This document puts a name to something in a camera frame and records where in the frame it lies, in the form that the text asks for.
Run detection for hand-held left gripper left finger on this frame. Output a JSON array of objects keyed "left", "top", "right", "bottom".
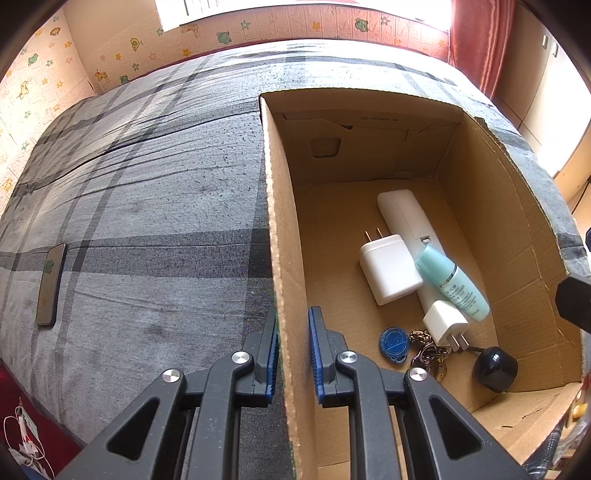
[{"left": 55, "top": 307, "right": 282, "bottom": 480}]

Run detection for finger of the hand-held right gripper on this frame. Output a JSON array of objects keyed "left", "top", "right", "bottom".
[{"left": 555, "top": 272, "right": 591, "bottom": 334}]

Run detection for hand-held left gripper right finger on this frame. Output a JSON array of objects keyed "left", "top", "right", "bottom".
[{"left": 307, "top": 305, "right": 532, "bottom": 480}]

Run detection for keychain with blue fob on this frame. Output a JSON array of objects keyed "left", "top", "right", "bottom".
[{"left": 379, "top": 325, "right": 462, "bottom": 384}]

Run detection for black rounded gadget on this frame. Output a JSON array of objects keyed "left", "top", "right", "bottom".
[{"left": 462, "top": 344, "right": 519, "bottom": 394}]

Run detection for large white wall charger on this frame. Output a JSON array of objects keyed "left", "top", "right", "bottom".
[{"left": 359, "top": 226, "right": 424, "bottom": 306}]

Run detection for teal cosmetic bottle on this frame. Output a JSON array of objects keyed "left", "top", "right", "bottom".
[{"left": 414, "top": 243, "right": 491, "bottom": 324}]

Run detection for small white wall charger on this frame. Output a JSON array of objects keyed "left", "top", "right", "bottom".
[{"left": 422, "top": 300, "right": 471, "bottom": 355}]

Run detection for brown cardboard box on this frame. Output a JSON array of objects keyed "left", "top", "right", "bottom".
[{"left": 257, "top": 88, "right": 583, "bottom": 480}]

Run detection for white remote control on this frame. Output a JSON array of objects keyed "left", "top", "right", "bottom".
[{"left": 376, "top": 189, "right": 446, "bottom": 319}]

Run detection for grey plaid bedsheet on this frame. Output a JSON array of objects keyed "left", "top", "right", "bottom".
[{"left": 0, "top": 39, "right": 587, "bottom": 480}]

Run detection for beige wardrobe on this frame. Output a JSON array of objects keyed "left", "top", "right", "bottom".
[{"left": 492, "top": 4, "right": 591, "bottom": 217}]

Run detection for dark red bed base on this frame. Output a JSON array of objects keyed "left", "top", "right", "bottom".
[{"left": 0, "top": 364, "right": 84, "bottom": 480}]

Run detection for dark smartphone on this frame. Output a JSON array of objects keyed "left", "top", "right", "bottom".
[{"left": 36, "top": 242, "right": 68, "bottom": 328}]

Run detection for red curtain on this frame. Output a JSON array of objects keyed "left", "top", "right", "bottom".
[{"left": 449, "top": 0, "right": 517, "bottom": 100}]

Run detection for bright window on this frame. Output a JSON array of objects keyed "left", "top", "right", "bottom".
[{"left": 154, "top": 0, "right": 455, "bottom": 35}]

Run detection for white charging cables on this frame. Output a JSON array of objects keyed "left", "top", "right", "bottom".
[{"left": 0, "top": 394, "right": 54, "bottom": 480}]

